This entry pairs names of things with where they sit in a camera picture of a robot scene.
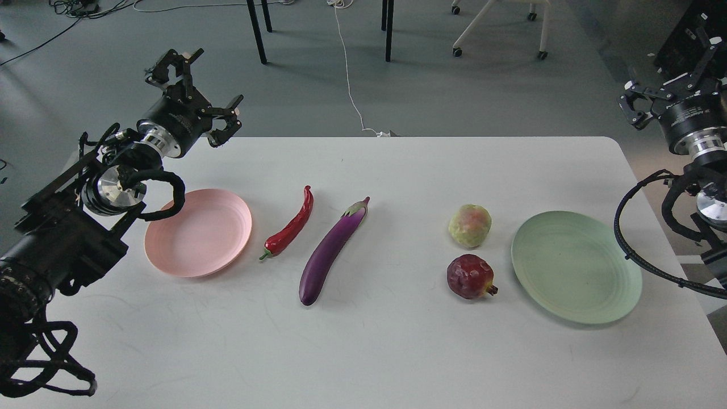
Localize green pink fruit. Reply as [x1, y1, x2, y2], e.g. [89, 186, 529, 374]
[448, 204, 492, 249]

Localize pink plate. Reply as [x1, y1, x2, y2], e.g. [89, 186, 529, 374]
[144, 189, 253, 278]

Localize black equipment case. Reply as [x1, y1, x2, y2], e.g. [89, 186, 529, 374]
[654, 1, 726, 80]

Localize black table legs left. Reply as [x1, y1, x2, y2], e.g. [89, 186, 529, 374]
[245, 0, 273, 65]

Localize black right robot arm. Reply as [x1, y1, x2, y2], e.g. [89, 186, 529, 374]
[613, 27, 726, 299]

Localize black table legs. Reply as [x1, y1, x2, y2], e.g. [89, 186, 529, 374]
[245, 0, 273, 65]
[380, 0, 395, 62]

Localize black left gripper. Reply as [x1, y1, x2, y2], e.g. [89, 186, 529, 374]
[137, 48, 244, 158]

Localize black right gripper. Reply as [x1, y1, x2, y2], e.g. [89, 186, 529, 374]
[618, 26, 725, 156]

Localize black table legs right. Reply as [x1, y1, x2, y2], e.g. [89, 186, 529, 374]
[380, 0, 395, 62]

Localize red chili pepper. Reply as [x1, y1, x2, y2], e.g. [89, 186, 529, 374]
[258, 185, 315, 261]

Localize purple eggplant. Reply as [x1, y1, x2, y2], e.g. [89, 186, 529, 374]
[299, 197, 370, 306]

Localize white cable on floor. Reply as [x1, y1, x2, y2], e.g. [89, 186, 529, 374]
[327, 0, 390, 138]

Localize dark red pomegranate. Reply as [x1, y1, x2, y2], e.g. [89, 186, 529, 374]
[446, 254, 499, 300]

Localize white office chair base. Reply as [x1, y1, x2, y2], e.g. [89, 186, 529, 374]
[452, 1, 554, 61]

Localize green plate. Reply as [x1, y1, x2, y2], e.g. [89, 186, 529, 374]
[511, 211, 643, 325]

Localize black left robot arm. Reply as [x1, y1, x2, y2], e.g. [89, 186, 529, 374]
[1, 49, 243, 398]

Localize black cables on floor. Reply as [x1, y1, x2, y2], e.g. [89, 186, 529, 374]
[0, 0, 285, 66]

